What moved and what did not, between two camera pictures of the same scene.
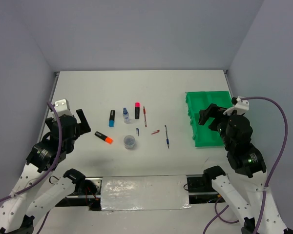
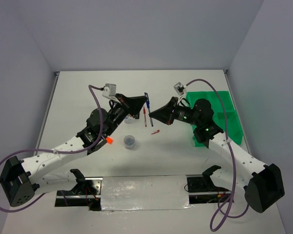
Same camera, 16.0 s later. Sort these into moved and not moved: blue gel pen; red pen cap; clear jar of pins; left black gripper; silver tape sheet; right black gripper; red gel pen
Moved: left black gripper; blue gel pen; right black gripper
Not moved: silver tape sheet; red gel pen; clear jar of pins; red pen cap
